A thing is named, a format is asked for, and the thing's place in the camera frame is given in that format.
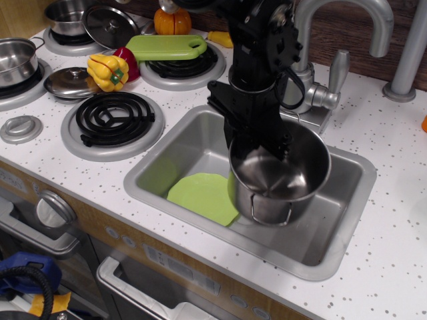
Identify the steel pot left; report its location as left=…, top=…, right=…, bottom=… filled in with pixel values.
left=1, top=37, right=43, bottom=89

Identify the silver oven door handle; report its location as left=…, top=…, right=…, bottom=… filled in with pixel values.
left=1, top=198, right=81, bottom=260

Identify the yellow tape piece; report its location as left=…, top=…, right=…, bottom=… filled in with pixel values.
left=29, top=292, right=72, bottom=317

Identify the black cable loop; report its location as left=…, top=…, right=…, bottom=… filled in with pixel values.
left=0, top=266, right=56, bottom=317

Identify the yellow toy bell pepper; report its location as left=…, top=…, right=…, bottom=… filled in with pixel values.
left=87, top=54, right=129, bottom=92

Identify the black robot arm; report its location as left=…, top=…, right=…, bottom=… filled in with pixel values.
left=177, top=1, right=302, bottom=160

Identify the black coil burner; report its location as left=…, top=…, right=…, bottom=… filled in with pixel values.
left=75, top=92, right=157, bottom=147
left=145, top=47, right=218, bottom=79

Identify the orange toy pumpkin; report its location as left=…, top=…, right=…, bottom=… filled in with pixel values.
left=153, top=9, right=192, bottom=35

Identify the silver oven knob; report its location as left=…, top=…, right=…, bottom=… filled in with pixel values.
left=35, top=190, right=77, bottom=229

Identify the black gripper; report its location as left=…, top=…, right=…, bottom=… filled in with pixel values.
left=207, top=81, right=293, bottom=162

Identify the steel pot lid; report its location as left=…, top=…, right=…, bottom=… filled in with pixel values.
left=82, top=5, right=139, bottom=49
left=43, top=67, right=101, bottom=99

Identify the silver toy faucet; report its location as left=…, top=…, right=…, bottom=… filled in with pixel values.
left=281, top=1, right=394, bottom=133

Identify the red toy pepper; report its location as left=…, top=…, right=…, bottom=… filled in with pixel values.
left=113, top=47, right=140, bottom=83

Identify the black coil burner back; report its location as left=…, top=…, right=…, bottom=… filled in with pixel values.
left=145, top=47, right=218, bottom=79

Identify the black coil burner front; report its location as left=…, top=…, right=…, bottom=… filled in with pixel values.
left=75, top=92, right=157, bottom=147

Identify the grey ring knob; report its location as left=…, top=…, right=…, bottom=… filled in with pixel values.
left=1, top=115, right=43, bottom=145

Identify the green plastic cutting board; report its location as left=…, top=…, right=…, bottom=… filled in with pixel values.
left=125, top=35, right=207, bottom=61

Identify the silver dishwasher door handle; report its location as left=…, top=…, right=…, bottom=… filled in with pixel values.
left=97, top=257, right=216, bottom=319

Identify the grey metal pole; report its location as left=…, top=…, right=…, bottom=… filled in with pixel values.
left=382, top=0, right=426, bottom=103

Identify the steel pot lid back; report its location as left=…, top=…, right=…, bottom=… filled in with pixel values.
left=82, top=5, right=139, bottom=49

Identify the steel pot lid front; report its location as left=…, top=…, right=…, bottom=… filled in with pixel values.
left=43, top=67, right=101, bottom=99

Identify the large steel pot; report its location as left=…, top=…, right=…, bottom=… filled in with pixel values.
left=228, top=120, right=332, bottom=225

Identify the yellow toy squash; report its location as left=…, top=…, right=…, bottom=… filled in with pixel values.
left=207, top=31, right=234, bottom=49

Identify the silver toy sink basin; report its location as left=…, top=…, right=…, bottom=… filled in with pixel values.
left=124, top=106, right=376, bottom=281

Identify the green plastic plate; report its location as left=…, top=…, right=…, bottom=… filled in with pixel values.
left=167, top=173, right=239, bottom=227

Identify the orange object at edge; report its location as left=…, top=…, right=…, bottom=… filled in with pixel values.
left=421, top=116, right=427, bottom=132

